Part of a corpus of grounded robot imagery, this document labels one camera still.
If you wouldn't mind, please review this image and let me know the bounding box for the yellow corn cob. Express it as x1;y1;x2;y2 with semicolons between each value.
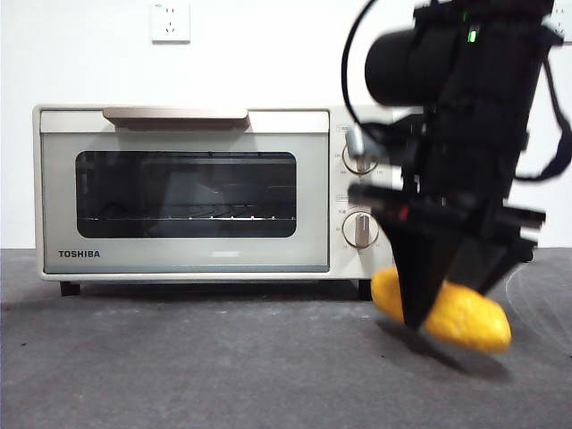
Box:
370;267;513;356

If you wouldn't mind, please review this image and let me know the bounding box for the glass oven door with handle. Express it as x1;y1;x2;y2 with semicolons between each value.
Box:
38;106;331;273

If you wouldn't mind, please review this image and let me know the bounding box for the small cream oven knob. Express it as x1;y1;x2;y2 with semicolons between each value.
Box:
341;211;381;249

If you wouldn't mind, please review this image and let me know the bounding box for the large cream oven knob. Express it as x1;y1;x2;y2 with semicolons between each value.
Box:
341;133;380;176

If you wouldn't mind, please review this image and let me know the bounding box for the cream Toshiba toaster oven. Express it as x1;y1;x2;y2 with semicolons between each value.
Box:
31;103;395;301

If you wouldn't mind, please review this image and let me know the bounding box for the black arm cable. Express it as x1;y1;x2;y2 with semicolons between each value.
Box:
341;0;430;136
512;21;572;183

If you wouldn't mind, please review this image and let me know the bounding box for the metal wire oven rack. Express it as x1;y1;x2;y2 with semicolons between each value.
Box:
84;201;297;223

